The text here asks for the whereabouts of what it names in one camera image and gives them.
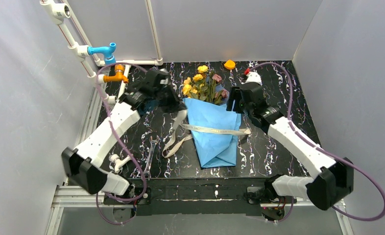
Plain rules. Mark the cream printed ribbon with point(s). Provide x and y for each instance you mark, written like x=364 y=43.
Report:
x=171 y=147

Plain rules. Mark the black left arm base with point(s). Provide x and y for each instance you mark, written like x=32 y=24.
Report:
x=124 y=206

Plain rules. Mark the yellow fake flower bunch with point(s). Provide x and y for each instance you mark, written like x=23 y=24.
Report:
x=201 y=86

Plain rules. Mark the blue plastic tap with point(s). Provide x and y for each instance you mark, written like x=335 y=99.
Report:
x=106 y=51

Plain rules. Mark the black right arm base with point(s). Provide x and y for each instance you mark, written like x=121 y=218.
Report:
x=274 y=208

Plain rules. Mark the blue wrapping paper sheet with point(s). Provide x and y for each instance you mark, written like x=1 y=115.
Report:
x=213 y=150

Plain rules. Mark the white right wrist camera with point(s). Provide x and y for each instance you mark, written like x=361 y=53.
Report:
x=252 y=77

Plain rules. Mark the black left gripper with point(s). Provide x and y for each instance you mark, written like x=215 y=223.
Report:
x=169 y=97

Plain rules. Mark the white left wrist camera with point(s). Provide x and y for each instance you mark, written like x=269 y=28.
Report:
x=164 y=82

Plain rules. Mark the aluminium extrusion frame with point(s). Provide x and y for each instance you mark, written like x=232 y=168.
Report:
x=70 y=194

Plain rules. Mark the brown pink fake flower bunch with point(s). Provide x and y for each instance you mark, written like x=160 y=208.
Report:
x=218 y=94

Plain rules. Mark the silver open-end wrench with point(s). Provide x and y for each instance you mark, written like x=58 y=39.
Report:
x=153 y=143

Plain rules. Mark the orange plastic piece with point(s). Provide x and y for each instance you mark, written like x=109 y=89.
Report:
x=229 y=65

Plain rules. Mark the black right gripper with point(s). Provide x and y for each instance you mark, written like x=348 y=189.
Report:
x=237 y=100

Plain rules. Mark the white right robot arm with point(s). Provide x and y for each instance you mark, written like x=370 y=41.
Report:
x=329 y=180

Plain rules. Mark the small white pipe fitting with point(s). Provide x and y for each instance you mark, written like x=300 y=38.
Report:
x=118 y=162

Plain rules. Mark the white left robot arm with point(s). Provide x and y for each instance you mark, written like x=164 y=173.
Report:
x=82 y=164

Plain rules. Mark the orange plastic tap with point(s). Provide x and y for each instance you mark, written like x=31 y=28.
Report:
x=118 y=76

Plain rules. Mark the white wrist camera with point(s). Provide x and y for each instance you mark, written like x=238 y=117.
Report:
x=164 y=82
x=252 y=77

